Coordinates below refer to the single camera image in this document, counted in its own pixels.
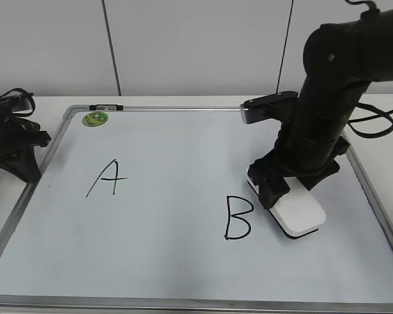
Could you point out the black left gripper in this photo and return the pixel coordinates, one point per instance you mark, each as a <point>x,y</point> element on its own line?
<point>16,106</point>

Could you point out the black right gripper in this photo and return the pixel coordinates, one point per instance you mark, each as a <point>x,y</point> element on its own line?
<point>309,161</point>

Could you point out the white rectangular board eraser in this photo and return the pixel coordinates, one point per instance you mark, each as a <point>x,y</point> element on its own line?
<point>297,213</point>

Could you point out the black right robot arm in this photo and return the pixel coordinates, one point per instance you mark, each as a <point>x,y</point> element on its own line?
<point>340,62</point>

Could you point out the round green magnet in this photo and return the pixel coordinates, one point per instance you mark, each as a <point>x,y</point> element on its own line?
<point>95,119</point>

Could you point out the black and silver marker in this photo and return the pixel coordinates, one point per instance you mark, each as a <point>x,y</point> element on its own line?
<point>106,107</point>

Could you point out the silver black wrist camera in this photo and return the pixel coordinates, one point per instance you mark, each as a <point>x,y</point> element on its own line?
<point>278,107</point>

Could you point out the white board with grey frame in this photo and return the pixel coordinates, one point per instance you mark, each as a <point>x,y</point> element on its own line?
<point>155,204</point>

